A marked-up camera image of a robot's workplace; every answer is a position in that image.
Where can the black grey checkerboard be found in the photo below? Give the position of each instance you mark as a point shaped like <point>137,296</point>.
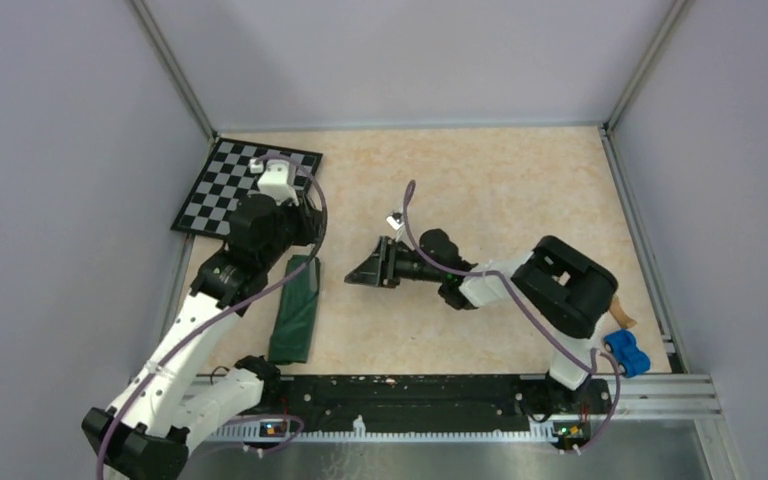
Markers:
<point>224,180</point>

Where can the blue toy car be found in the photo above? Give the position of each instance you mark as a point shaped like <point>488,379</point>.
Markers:
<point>632,361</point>

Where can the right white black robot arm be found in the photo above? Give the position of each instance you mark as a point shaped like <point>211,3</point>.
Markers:
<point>568,289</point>

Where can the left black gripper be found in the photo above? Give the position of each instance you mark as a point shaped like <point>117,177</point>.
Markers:
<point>308,217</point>

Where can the white toothed cable rail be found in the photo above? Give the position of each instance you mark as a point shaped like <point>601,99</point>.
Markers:
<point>251,433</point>

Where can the small tan wooden piece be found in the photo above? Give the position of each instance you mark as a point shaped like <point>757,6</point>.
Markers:
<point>621,317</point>

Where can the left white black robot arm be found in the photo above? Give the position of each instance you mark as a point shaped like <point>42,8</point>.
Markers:
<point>151,429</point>

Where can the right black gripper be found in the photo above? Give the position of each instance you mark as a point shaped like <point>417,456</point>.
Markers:
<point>379,270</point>

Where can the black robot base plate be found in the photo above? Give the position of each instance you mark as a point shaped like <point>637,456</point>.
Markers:
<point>431,403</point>

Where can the dark green cloth napkin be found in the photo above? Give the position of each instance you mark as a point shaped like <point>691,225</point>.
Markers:
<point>292,335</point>

